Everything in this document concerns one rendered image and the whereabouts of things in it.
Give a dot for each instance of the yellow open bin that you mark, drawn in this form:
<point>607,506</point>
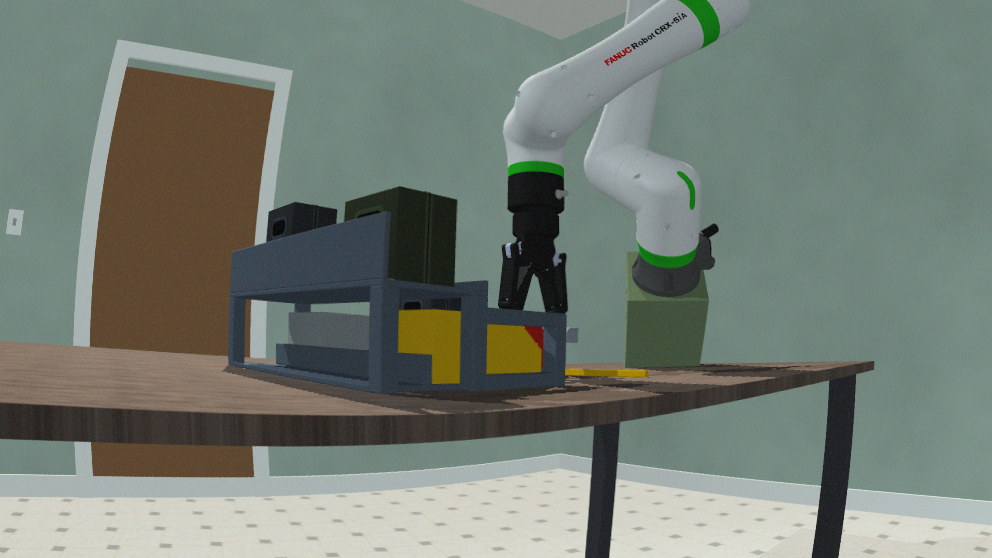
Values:
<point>510,349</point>

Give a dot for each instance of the grey open bin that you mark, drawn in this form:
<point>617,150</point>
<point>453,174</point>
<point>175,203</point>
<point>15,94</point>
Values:
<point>325,329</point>

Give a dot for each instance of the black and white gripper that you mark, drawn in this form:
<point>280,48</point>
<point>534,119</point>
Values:
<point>534,228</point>

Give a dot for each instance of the red bin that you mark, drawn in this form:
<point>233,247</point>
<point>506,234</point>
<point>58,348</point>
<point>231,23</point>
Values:
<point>537,333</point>

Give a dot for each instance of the blue-grey metal shelf rack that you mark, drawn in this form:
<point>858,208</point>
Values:
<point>348,262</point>

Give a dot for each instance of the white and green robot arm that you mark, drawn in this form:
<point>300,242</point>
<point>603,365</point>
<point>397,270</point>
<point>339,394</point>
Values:
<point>663,193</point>

